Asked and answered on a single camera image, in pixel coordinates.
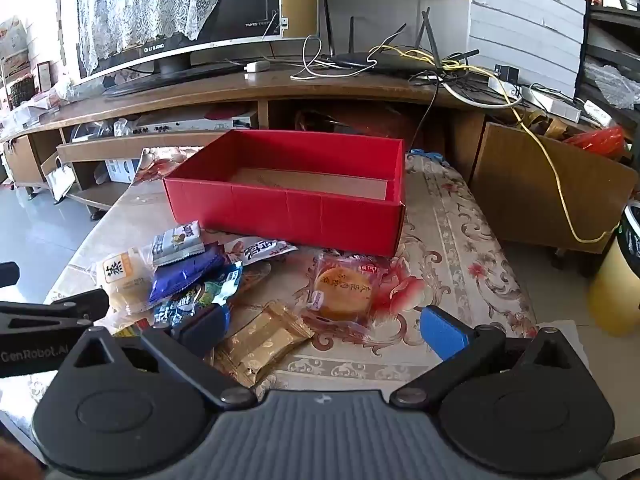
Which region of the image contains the yellow cable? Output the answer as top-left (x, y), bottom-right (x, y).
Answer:
top-left (370, 45), bottom-right (621, 244)

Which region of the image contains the round pastry clear packet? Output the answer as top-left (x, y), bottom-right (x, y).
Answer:
top-left (305, 252), bottom-right (396, 326)

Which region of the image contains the black cable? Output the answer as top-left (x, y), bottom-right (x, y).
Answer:
top-left (410, 72), bottom-right (447, 153)

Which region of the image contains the black television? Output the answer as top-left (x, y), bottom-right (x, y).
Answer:
top-left (59, 0), bottom-right (283, 97)

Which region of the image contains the wooden television cabinet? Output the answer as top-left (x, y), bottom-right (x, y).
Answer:
top-left (0, 62), bottom-right (640, 256)

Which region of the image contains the gold snack packet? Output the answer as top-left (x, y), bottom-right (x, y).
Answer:
top-left (212, 301), bottom-right (315, 386)

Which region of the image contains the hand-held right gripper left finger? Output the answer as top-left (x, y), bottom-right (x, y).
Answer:
top-left (60, 304), bottom-right (257, 408)

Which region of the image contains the white carton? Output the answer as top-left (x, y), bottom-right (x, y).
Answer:
top-left (105, 159), bottom-right (141, 183)

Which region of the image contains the yellow white cake packet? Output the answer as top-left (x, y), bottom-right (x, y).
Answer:
top-left (95, 247), bottom-right (156, 313)

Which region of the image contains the blue foil snack packet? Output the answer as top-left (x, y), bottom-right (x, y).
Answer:
top-left (149, 245), bottom-right (227, 306)

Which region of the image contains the yellow bucket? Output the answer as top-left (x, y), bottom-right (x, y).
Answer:
top-left (587, 240), bottom-right (640, 337)

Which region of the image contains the thick white cable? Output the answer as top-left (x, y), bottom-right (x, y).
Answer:
top-left (440, 80), bottom-right (523, 108)

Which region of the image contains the thin white cable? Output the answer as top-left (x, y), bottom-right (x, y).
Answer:
top-left (290, 35), bottom-right (381, 81)

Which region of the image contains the silver media player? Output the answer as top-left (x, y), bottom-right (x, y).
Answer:
top-left (127, 115), bottom-right (251, 136)

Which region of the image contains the green blue snack packet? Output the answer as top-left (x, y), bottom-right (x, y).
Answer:
top-left (152, 262), bottom-right (244, 328)

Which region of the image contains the black router with antennas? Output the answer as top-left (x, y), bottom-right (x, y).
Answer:
top-left (320, 0), bottom-right (481, 73)

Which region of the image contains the red plastic bag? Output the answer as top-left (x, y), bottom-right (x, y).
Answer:
top-left (565, 126), bottom-right (626, 157)

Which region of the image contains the white power strip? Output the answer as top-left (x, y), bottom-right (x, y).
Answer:
top-left (487, 75), bottom-right (582, 122)

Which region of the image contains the grey white snack packet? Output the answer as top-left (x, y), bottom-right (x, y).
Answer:
top-left (151, 221), bottom-right (206, 267)

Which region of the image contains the dark storage shelf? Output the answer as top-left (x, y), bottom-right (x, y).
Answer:
top-left (575, 0), bottom-right (640, 111)

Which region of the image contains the white lace cloth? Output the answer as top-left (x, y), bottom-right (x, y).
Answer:
top-left (72, 0), bottom-right (233, 78)

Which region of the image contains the red cardboard box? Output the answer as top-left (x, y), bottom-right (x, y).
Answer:
top-left (161, 129), bottom-right (407, 257)

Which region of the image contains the red white snack packet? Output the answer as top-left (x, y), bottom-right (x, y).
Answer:
top-left (222, 236), bottom-right (299, 266)

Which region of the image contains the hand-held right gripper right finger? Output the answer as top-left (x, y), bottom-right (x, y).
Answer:
top-left (390, 305), bottom-right (593, 407)

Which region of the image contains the gold foil wrapper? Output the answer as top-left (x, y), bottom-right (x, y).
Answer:
top-left (520, 110), bottom-right (566, 137)

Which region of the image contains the red flat object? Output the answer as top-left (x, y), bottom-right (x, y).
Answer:
top-left (207, 105), bottom-right (258, 121)

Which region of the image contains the small yellow snack packet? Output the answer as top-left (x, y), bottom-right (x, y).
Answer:
top-left (112, 322), bottom-right (156, 341)

